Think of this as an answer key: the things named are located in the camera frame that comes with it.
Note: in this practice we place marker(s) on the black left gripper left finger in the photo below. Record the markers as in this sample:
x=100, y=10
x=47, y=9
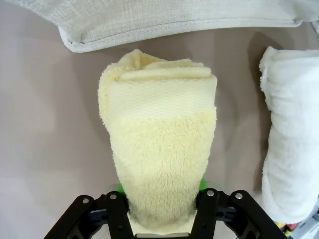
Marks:
x=117, y=214

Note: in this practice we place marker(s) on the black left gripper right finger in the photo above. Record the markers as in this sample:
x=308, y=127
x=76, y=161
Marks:
x=209, y=214

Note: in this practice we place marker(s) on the yellow towel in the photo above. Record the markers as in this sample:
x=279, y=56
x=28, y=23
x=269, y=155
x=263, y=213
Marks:
x=159, y=129

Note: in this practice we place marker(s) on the white rolled towel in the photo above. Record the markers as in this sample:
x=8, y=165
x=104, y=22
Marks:
x=291, y=134

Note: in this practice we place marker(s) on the cream fabric basket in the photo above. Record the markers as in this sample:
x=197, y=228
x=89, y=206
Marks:
x=154, y=20

